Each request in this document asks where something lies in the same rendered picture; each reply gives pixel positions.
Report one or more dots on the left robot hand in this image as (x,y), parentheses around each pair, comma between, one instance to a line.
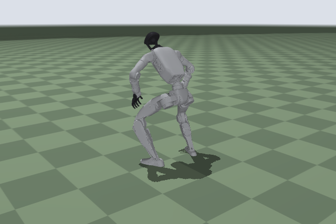
(134,100)

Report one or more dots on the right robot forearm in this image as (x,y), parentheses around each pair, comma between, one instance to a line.
(186,79)

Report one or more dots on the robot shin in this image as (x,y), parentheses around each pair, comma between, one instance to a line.
(145,138)
(186,132)

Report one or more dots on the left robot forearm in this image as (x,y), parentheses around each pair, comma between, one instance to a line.
(135,87)

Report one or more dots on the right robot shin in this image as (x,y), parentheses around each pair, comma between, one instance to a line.
(186,132)

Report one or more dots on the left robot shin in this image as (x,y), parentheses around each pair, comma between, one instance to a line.
(145,138)

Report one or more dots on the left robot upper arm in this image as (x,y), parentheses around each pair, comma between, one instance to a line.
(135,72)

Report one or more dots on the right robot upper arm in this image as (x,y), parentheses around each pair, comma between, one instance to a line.
(189,66)

